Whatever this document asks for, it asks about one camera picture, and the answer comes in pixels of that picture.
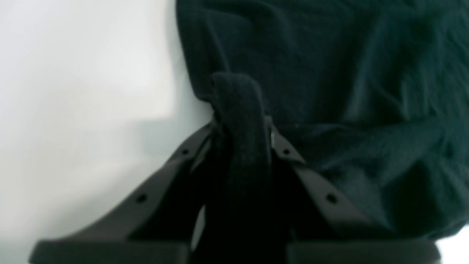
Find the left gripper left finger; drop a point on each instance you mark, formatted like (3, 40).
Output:
(109, 240)

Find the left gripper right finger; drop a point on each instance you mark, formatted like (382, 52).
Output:
(361, 240)

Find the black T-shirt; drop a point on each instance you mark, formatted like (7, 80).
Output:
(373, 94)

